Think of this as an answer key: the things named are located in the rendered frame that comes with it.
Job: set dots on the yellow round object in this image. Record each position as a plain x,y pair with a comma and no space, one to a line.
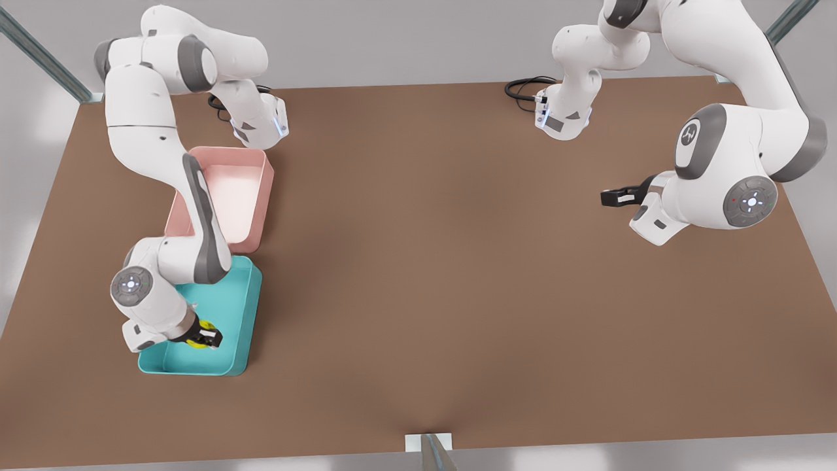
196,342

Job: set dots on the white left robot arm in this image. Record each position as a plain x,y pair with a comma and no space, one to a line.
739,124

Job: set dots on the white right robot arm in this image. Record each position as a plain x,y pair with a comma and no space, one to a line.
140,104

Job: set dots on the teal plastic tray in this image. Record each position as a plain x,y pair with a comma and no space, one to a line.
225,314

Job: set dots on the pink plastic tray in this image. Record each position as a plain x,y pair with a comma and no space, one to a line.
239,193

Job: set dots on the silver frame post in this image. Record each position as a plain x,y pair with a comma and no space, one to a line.
42,55
433,453
781,29

